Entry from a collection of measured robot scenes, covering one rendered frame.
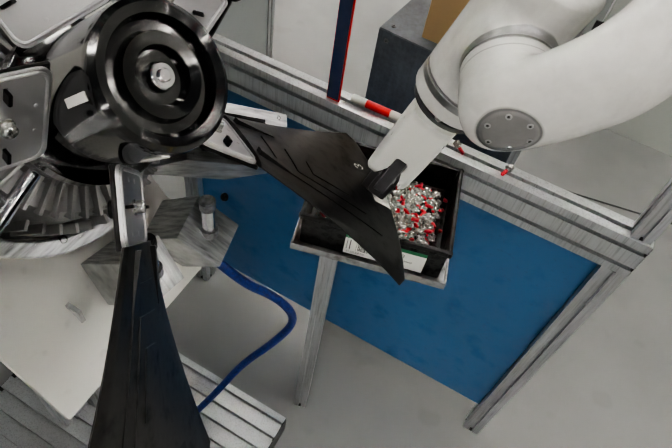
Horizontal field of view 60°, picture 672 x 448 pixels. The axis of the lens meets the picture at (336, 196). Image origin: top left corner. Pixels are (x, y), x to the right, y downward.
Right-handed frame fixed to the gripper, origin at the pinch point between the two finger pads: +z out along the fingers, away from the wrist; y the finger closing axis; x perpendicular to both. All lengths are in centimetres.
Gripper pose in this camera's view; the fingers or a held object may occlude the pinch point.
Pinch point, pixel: (381, 179)
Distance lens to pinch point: 68.0
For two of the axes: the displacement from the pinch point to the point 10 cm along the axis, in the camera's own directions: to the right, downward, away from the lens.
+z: -3.7, 4.8, 7.9
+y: -4.7, 6.4, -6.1
